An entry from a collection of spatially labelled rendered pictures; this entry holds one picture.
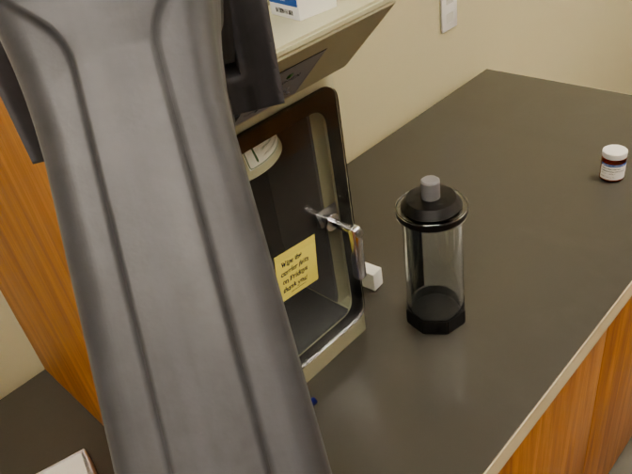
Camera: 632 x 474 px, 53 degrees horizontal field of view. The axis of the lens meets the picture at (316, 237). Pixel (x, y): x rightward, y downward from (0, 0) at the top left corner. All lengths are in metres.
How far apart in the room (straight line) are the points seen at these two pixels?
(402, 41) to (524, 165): 0.45
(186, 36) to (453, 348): 0.93
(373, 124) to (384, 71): 0.13
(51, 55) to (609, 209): 1.28
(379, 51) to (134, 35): 1.47
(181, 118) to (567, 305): 1.03
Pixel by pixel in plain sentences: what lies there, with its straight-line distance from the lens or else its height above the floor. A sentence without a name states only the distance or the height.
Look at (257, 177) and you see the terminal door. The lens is 0.77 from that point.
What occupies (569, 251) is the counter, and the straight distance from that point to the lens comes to 1.26.
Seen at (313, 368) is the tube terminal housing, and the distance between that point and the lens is 1.03.
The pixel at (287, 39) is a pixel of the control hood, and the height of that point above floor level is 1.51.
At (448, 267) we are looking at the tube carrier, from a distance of 1.00.
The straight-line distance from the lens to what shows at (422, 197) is 0.96.
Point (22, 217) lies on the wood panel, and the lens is 0.73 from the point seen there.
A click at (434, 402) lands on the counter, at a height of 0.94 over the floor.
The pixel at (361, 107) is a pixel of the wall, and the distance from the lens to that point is 1.61.
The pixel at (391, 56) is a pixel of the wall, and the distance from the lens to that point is 1.67.
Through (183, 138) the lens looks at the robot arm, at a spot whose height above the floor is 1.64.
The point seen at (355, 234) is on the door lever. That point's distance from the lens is 0.87.
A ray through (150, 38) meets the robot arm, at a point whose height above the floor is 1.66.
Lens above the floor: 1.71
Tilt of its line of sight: 36 degrees down
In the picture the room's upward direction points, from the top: 10 degrees counter-clockwise
